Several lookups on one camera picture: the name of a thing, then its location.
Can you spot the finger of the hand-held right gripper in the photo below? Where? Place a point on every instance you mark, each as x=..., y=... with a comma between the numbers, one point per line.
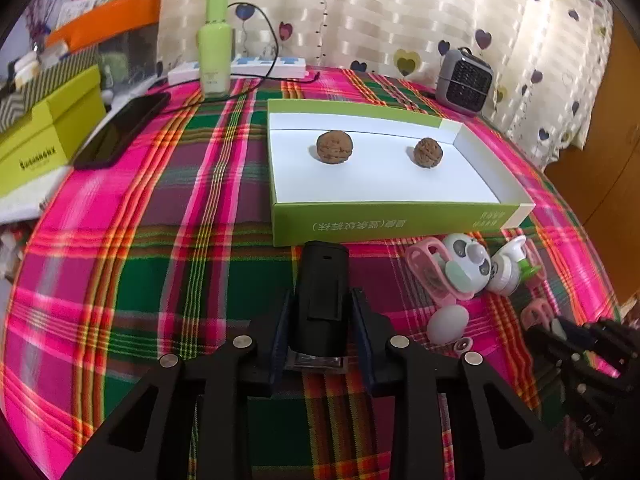
x=612, y=337
x=555, y=347

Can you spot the white panda toy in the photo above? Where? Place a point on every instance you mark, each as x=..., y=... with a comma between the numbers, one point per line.
x=465, y=255

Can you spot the pink clear case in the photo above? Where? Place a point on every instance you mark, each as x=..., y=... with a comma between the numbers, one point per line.
x=425, y=272

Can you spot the orange lid storage bin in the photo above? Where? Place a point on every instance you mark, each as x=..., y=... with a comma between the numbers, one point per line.
x=110, y=15

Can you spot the small pink clip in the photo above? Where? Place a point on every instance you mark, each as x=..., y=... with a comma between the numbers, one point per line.
x=462, y=346

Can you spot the green lotion bottle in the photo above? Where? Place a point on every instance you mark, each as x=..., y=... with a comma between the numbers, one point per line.
x=215, y=50

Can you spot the small grey fan heater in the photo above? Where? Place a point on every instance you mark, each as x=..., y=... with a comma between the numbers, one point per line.
x=465, y=85

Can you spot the yellow-green cardboard box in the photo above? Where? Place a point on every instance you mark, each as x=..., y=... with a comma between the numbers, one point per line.
x=50, y=130

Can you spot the white foam board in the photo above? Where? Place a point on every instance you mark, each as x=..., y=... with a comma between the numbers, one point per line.
x=25, y=205

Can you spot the black cylindrical device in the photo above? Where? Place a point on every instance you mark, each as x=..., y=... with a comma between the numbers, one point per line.
x=320, y=290

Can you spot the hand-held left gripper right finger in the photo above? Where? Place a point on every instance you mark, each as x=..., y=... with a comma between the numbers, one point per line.
x=362, y=340

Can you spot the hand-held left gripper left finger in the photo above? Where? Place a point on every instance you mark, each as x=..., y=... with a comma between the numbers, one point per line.
x=277, y=340

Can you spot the heart print curtain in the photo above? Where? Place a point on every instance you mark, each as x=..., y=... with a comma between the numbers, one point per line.
x=400, y=10

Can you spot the striped gift box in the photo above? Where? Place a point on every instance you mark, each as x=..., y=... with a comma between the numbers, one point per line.
x=60, y=67

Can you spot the white egg-shaped night light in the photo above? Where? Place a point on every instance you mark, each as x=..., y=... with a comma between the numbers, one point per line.
x=445, y=324

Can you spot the white green cardboard box tray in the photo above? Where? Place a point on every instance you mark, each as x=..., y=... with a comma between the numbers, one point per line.
x=380, y=180

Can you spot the large brown walnut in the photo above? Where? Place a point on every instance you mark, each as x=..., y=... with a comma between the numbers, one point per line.
x=336, y=147

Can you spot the white pump bottle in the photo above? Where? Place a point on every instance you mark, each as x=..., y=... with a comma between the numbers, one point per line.
x=502, y=272

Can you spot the small brown walnut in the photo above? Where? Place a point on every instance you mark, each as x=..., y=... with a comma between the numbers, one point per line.
x=429, y=152

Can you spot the pink green plaid tablecloth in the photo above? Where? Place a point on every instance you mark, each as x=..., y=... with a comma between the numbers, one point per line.
x=150, y=260

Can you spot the white blue power strip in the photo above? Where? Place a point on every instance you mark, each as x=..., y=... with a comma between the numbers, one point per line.
x=270, y=66

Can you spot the wooden cabinet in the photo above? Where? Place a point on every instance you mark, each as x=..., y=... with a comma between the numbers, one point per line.
x=600, y=185

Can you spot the black smartphone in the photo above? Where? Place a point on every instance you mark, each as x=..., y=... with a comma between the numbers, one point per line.
x=115, y=130

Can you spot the white plastic jar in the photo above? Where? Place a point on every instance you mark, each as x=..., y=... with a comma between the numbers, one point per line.
x=25, y=67

